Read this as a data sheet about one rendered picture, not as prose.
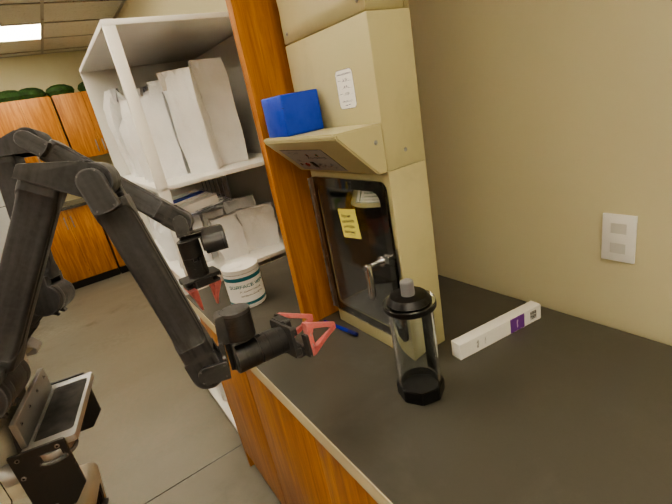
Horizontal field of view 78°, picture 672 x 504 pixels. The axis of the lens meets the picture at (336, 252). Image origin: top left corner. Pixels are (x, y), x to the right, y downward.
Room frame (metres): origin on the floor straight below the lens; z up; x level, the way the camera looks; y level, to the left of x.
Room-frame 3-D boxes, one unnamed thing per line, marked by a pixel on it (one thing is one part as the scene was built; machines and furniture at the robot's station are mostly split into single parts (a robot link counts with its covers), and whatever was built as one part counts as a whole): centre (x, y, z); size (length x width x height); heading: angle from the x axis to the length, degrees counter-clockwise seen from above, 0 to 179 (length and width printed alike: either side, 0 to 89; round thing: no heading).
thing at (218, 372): (0.71, 0.24, 1.18); 0.12 x 0.09 x 0.11; 106
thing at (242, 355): (0.71, 0.21, 1.15); 0.07 x 0.06 x 0.07; 120
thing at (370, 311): (1.00, -0.05, 1.19); 0.30 x 0.01 x 0.40; 31
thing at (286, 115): (1.05, 0.04, 1.56); 0.10 x 0.10 x 0.09; 31
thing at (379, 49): (1.07, -0.16, 1.33); 0.32 x 0.25 x 0.77; 31
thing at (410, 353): (0.75, -0.13, 1.06); 0.11 x 0.11 x 0.21
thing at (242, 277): (1.40, 0.35, 1.02); 0.13 x 0.13 x 0.15
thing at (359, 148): (0.97, -0.01, 1.46); 0.32 x 0.11 x 0.10; 31
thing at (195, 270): (1.09, 0.38, 1.21); 0.10 x 0.07 x 0.07; 123
